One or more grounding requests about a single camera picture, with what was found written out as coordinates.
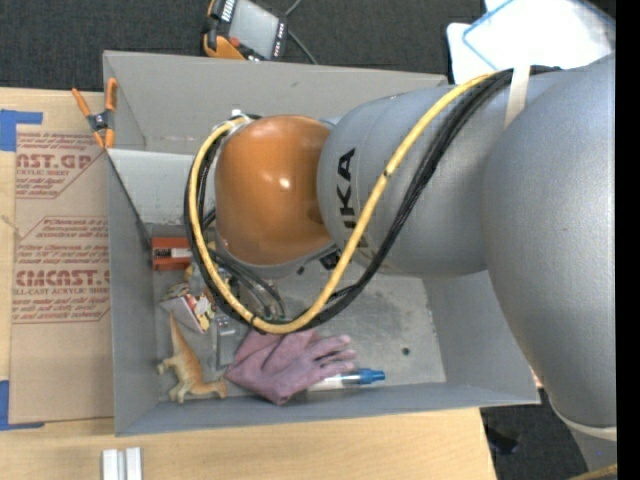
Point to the pink glove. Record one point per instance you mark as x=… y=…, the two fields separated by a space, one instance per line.
x=280 y=363

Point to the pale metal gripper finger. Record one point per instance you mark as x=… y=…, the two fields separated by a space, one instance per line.
x=226 y=348

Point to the red-orange small box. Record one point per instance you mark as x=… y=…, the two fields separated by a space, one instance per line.
x=170 y=254

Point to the brown cardboard board, red print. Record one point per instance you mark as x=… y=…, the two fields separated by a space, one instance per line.
x=60 y=348

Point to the orange toy dinosaur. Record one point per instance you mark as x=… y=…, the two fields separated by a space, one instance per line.
x=187 y=368

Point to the colourful printed packet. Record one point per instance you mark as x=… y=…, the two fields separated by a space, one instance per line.
x=192 y=308

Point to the clear tube with blue cap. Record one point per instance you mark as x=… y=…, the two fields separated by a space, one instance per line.
x=345 y=379

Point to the grey metal bin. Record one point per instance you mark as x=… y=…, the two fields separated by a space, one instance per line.
x=380 y=318

